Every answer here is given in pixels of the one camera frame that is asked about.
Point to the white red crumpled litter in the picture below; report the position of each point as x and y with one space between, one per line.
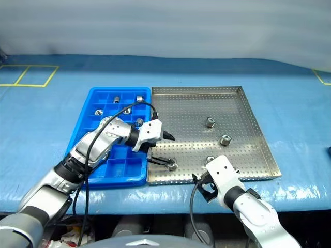
69 236

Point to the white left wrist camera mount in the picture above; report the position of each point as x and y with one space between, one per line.
152 130

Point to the grey robot torso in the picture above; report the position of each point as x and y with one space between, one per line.
144 242

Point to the grey rounded shape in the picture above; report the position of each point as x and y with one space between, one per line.
200 232
128 227

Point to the small metal roller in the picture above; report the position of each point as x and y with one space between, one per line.
98 112
172 165
140 98
210 158
126 111
225 139
139 121
210 122
117 99

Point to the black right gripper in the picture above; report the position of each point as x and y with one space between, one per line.
212 189

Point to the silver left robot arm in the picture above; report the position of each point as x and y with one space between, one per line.
90 147

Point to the blue compartment tray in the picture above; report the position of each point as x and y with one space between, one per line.
121 155

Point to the perforated steel tray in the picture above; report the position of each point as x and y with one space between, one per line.
191 113

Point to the blue plastic table cover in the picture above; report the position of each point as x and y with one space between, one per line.
181 72

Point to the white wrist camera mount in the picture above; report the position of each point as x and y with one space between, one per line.
222 168
152 130

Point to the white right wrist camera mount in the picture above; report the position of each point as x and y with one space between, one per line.
222 168

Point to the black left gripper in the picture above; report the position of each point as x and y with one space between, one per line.
151 145

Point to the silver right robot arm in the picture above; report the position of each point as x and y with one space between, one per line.
258 214

